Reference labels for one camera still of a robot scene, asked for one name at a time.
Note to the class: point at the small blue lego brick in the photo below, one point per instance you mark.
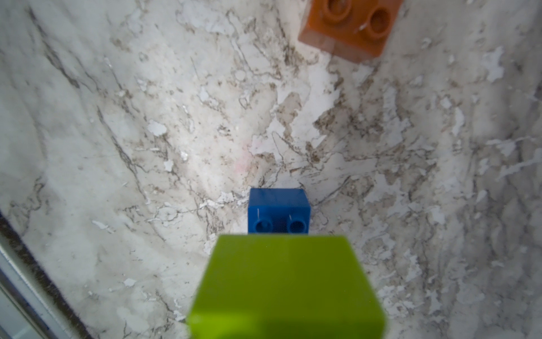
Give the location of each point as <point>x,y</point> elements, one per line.
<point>283,211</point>

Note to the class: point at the green lego brick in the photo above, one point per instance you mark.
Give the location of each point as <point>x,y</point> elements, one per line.
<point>285,286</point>

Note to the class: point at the orange lego brick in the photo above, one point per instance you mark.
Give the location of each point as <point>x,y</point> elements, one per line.
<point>355,30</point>

